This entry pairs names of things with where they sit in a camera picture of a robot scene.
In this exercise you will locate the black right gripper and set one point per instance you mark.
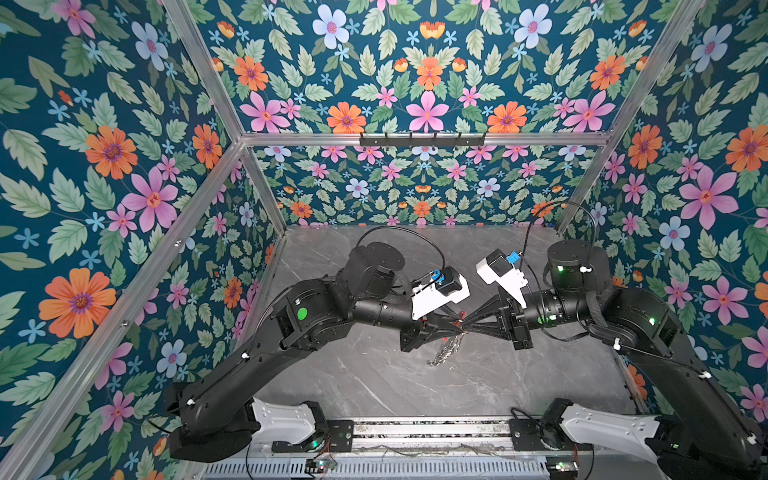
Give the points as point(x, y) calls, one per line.
point(517, 319)

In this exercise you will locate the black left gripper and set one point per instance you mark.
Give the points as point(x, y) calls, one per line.
point(430, 327)

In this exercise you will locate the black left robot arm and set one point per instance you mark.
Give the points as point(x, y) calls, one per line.
point(220, 414)

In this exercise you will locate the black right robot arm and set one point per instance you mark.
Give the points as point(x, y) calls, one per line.
point(706, 436)

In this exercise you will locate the black hook rack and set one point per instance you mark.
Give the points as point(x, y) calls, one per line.
point(439, 140)

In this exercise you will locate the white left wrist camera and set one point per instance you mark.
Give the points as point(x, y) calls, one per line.
point(442, 287)

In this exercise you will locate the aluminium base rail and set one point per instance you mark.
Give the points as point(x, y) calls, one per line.
point(485, 435)

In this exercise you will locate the white perforated cable tray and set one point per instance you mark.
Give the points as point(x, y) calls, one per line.
point(379, 468)

